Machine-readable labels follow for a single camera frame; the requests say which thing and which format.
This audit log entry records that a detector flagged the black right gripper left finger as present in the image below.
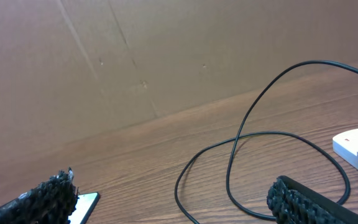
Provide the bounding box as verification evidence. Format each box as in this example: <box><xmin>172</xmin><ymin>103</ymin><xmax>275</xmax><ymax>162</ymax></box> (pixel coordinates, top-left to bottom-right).
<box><xmin>0</xmin><ymin>169</ymin><xmax>78</xmax><ymax>224</ymax></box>

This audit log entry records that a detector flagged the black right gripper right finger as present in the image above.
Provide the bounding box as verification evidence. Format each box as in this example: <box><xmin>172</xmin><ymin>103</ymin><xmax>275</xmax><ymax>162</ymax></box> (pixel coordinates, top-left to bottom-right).
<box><xmin>267</xmin><ymin>175</ymin><xmax>358</xmax><ymax>224</ymax></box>

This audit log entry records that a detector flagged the Galaxy smartphone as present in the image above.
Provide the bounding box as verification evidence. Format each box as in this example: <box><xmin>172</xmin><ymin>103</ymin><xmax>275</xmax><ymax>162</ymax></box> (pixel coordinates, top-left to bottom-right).
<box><xmin>68</xmin><ymin>192</ymin><xmax>100</xmax><ymax>224</ymax></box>

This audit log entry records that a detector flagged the black charger cable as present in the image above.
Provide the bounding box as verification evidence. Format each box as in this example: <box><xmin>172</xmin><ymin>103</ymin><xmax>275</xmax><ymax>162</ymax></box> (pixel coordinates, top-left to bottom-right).
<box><xmin>174</xmin><ymin>60</ymin><xmax>358</xmax><ymax>224</ymax></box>

